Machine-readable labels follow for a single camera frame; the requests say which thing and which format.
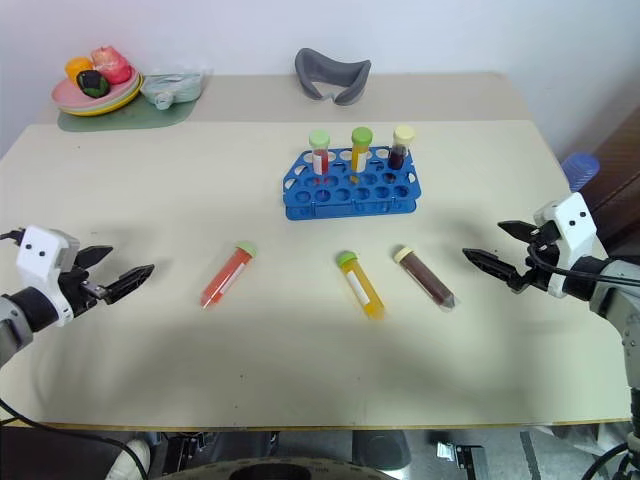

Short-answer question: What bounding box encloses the green placemat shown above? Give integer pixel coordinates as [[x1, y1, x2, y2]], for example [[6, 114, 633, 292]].
[[56, 73, 207, 133]]

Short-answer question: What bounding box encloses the clear bag with green item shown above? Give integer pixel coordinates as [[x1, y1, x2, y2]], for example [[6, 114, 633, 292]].
[[140, 69, 207, 111]]

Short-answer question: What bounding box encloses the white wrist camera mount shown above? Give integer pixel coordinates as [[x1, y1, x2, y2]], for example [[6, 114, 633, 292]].
[[14, 225, 82, 329], [532, 191, 609, 300]]

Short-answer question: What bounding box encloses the orange liquid tube, green cap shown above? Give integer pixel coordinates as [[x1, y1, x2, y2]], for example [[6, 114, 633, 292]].
[[199, 240, 259, 311]]

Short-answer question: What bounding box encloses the orange toy fruit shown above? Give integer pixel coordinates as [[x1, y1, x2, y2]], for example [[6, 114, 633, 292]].
[[65, 57, 95, 82]]

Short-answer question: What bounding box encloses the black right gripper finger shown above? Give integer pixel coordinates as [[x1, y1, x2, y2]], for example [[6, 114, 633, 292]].
[[461, 247, 527, 294], [497, 219, 544, 247]]

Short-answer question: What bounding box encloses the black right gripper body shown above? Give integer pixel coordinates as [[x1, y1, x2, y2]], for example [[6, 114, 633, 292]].
[[521, 220, 565, 292]]

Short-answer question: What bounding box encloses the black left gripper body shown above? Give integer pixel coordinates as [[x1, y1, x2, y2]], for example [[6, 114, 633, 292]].
[[57, 266, 108, 318]]

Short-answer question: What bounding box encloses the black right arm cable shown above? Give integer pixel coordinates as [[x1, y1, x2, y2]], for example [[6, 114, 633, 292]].
[[526, 242, 640, 289]]

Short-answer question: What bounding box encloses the blue plastic test tube rack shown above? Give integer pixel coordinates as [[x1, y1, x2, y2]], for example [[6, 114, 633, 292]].
[[282, 146, 419, 222]]

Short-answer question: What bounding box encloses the brown wooden furniture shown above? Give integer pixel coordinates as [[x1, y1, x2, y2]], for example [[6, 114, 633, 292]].
[[583, 99, 640, 261]]

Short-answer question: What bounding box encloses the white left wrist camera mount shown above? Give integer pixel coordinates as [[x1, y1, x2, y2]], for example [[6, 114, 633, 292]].
[[14, 225, 82, 329]]

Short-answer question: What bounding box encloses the dark round base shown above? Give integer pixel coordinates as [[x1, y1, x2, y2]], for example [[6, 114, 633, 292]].
[[351, 430, 412, 472]]

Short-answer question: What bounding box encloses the stack of pastel plates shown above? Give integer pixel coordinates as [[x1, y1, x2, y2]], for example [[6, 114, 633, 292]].
[[52, 68, 145, 118]]

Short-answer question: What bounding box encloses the yellow liquid tube, green cap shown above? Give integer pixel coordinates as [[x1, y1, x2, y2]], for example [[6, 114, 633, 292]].
[[349, 126, 374, 173], [334, 250, 389, 322]]

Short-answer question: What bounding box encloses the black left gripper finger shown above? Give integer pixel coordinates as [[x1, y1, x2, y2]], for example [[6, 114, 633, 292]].
[[74, 244, 115, 272], [102, 263, 156, 305]]

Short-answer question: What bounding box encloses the black and green toy fruit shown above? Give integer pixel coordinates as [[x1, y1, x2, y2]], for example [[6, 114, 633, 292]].
[[75, 69, 111, 98]]

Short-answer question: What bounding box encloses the grey padded eye mask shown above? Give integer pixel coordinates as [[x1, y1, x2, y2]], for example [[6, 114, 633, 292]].
[[294, 47, 373, 108]]

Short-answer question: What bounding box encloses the blue ribbed bottle cap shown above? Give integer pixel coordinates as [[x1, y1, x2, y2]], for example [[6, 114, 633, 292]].
[[560, 152, 601, 193]]

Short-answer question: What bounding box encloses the white shoe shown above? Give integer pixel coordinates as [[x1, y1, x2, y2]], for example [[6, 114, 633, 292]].
[[106, 438, 152, 480]]

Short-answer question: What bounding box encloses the metal bracket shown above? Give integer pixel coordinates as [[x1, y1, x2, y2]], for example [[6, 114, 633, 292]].
[[435, 441, 484, 472]]

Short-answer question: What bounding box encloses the dark liquid tube, cream cap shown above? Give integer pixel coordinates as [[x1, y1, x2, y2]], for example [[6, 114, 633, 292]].
[[387, 124, 417, 171], [392, 244, 459, 314]]

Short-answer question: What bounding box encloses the red liquid tube, green cap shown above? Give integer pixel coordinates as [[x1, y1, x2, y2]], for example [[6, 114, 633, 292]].
[[308, 128, 332, 177]]

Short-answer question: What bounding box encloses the pink apple in foam net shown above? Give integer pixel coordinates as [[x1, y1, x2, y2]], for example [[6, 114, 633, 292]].
[[90, 45, 133, 86]]

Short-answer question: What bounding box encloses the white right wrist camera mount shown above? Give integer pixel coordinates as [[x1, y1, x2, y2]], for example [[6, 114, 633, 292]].
[[532, 191, 609, 300]]

